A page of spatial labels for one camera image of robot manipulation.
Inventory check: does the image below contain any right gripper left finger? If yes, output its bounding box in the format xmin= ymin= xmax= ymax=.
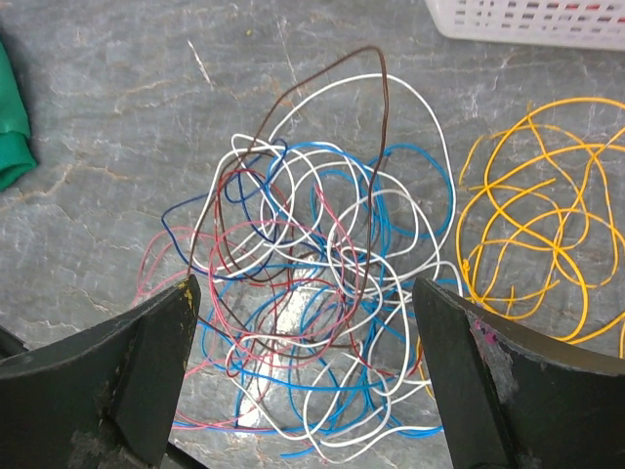
xmin=1 ymin=277 xmax=201 ymax=468

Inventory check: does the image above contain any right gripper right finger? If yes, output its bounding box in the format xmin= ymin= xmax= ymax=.
xmin=413 ymin=278 xmax=624 ymax=468

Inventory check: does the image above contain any white wire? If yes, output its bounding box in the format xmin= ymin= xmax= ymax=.
xmin=192 ymin=72 xmax=463 ymax=464

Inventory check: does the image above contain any dark maroon wire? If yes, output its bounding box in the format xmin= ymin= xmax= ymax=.
xmin=187 ymin=45 xmax=391 ymax=362

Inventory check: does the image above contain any green cloth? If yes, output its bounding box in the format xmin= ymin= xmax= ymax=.
xmin=0 ymin=46 xmax=38 ymax=191

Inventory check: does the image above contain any middle white plastic basket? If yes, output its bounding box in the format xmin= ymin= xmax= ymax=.
xmin=425 ymin=0 xmax=624 ymax=52

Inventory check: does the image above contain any yellow wire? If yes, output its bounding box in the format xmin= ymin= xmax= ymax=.
xmin=414 ymin=97 xmax=625 ymax=398

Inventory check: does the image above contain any blue wire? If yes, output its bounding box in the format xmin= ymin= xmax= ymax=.
xmin=160 ymin=138 xmax=465 ymax=458

